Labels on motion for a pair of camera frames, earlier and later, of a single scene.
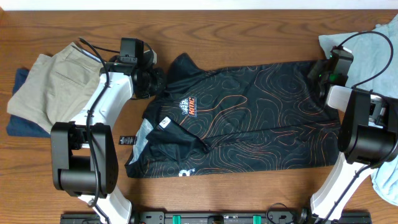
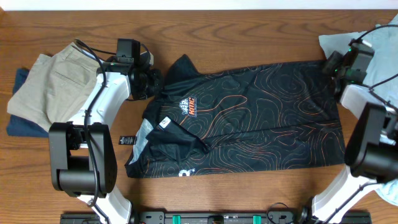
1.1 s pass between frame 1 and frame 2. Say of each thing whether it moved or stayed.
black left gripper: stayed
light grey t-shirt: stayed
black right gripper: moved
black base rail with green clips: stayed
